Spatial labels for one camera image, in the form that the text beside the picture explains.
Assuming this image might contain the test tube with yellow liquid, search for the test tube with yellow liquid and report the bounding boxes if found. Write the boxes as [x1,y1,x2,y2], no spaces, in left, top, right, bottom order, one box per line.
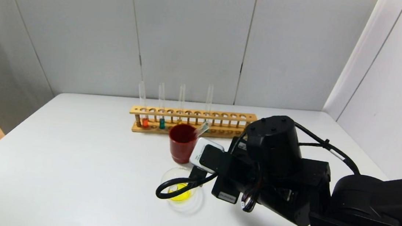
[194,121,210,140]
[176,84,187,125]

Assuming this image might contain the wooden test tube rack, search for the wooden test tube rack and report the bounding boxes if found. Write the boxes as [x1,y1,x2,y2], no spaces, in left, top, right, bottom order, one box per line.
[127,102,259,144]

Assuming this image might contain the test tube with blue liquid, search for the test tube with blue liquid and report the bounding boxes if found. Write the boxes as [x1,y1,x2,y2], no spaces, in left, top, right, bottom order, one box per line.
[155,82,170,130]
[202,85,214,133]

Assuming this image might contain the test tube with orange liquid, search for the test tube with orange liquid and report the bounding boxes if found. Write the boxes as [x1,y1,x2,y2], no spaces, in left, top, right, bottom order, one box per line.
[134,81,153,129]

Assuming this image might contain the red plastic cup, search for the red plastic cup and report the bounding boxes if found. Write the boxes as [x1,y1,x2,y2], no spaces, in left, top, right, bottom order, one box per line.
[166,122,200,166]

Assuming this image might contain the clear glass bowl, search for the clear glass bowl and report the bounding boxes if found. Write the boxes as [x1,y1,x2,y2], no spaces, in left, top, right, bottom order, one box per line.
[157,165,206,207]

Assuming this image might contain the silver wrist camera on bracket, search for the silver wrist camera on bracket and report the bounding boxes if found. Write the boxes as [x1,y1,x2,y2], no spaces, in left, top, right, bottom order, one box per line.
[188,136,237,176]

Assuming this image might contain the black camera cable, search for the black camera cable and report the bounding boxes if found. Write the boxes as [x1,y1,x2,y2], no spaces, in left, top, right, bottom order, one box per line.
[155,110,365,218]

